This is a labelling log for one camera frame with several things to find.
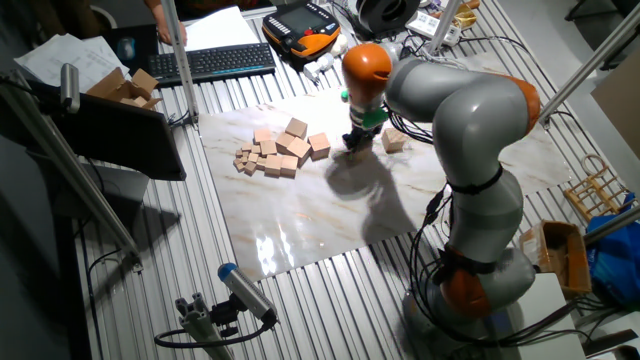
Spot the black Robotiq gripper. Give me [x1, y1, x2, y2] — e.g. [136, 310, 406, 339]
[342, 123, 385, 154]

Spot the person right forearm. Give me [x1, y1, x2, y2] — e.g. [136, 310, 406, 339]
[141, 0, 169, 17]

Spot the printed paper stack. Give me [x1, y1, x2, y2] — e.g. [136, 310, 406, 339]
[13, 33, 131, 94]

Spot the person right hand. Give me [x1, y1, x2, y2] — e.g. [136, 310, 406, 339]
[153, 12, 188, 47]

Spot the white plug adapter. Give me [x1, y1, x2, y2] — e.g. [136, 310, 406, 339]
[302, 52, 335, 84]

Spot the marble pattern board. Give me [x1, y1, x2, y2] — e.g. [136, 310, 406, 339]
[198, 49, 575, 283]

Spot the white egg shaped object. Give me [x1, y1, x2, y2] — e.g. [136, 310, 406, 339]
[329, 33, 350, 57]

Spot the black filament spool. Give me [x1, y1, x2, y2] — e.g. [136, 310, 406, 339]
[355, 0, 423, 36]

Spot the white power strip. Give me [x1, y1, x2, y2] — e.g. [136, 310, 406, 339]
[404, 9, 462, 47]

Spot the orange black teach pendant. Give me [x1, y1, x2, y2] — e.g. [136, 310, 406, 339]
[261, 1, 342, 64]

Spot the gold foil bag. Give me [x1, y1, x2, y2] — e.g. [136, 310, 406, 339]
[452, 1, 480, 30]

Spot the black computer keyboard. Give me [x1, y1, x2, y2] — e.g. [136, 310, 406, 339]
[147, 42, 277, 89]

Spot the white paper sheet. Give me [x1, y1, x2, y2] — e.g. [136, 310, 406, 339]
[180, 5, 262, 53]

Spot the black mouse pad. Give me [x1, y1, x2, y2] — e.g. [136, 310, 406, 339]
[102, 23, 162, 76]

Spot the black monitor panel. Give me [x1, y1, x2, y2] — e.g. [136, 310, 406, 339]
[27, 79, 188, 182]

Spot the wooden rack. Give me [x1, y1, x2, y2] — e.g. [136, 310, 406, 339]
[563, 153, 637, 224]

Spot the brown cardboard box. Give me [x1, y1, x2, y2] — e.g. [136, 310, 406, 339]
[518, 219, 594, 300]

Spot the grey computer mouse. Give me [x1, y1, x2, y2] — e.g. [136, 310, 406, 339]
[116, 36, 137, 62]

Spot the small open cardboard box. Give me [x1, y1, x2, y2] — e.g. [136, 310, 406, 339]
[85, 67, 164, 112]

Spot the white robot plinth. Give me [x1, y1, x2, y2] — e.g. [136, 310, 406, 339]
[492, 272, 589, 360]

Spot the brown cardboard sheet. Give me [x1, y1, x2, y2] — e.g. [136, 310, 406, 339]
[590, 47, 640, 162]

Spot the blue bag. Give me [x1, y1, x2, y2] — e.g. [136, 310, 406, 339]
[585, 192, 640, 307]

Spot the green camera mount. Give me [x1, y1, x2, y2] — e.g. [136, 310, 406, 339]
[340, 89, 390, 130]

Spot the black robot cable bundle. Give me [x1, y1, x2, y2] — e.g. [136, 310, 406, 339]
[387, 107, 601, 351]

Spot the aluminium frame post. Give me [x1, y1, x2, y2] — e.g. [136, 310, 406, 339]
[160, 0, 201, 127]
[426, 0, 464, 55]
[537, 2, 640, 126]

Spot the grey camera blue tip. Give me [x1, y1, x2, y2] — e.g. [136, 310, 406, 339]
[216, 261, 279, 325]

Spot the aluminium camera bracket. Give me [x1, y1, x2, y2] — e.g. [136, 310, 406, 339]
[174, 292, 239, 360]

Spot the black camera cable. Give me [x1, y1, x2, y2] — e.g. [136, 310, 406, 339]
[153, 313, 279, 350]

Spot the aluminium frame beam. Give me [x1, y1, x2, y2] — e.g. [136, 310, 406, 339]
[0, 68, 145, 274]
[582, 203, 640, 247]

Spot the grey camera on frame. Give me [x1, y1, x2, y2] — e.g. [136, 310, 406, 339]
[59, 62, 82, 115]

